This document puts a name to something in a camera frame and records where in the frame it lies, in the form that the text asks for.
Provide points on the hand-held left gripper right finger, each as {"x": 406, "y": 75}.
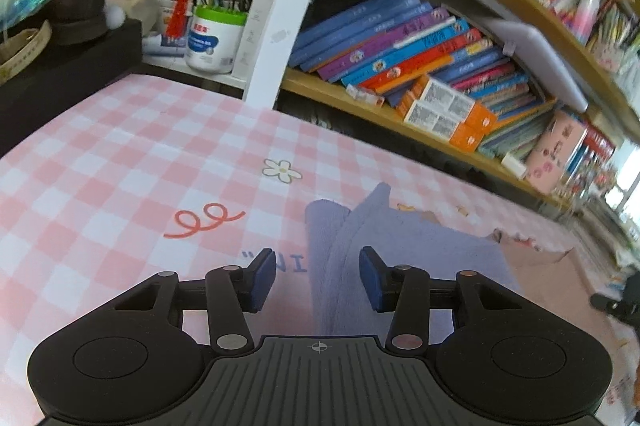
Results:
{"x": 372, "y": 278}

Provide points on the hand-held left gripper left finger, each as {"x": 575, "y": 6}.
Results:
{"x": 262, "y": 278}

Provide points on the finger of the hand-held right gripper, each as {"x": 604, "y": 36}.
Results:
{"x": 630, "y": 301}

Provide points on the purple and brown knitted sweater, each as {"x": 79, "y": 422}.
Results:
{"x": 450, "y": 246}

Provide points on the pink sticker tumbler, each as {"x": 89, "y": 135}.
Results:
{"x": 555, "y": 153}

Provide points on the orange and white carton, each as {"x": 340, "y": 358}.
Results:
{"x": 450, "y": 98}
{"x": 440, "y": 126}

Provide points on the white charger plug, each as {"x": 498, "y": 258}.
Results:
{"x": 513, "y": 165}

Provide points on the small white and red box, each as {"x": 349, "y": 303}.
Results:
{"x": 365, "y": 96}

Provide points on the row of blue leaning books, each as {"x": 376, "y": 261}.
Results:
{"x": 400, "y": 51}

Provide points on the white jar with green lid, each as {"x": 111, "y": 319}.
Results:
{"x": 215, "y": 43}

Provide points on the tall white carton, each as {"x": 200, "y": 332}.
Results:
{"x": 255, "y": 36}

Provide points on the white flat lamp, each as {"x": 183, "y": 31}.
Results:
{"x": 540, "y": 61}

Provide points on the black box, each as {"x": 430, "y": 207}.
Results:
{"x": 65, "y": 76}

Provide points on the pink gradient bottle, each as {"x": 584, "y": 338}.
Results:
{"x": 587, "y": 13}

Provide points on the beige canvas pouch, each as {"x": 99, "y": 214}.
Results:
{"x": 135, "y": 8}

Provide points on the white pompom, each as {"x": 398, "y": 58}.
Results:
{"x": 114, "y": 16}

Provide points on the brown hat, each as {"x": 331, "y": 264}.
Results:
{"x": 80, "y": 11}

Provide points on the beige wrist watch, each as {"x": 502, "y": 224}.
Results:
{"x": 25, "y": 51}

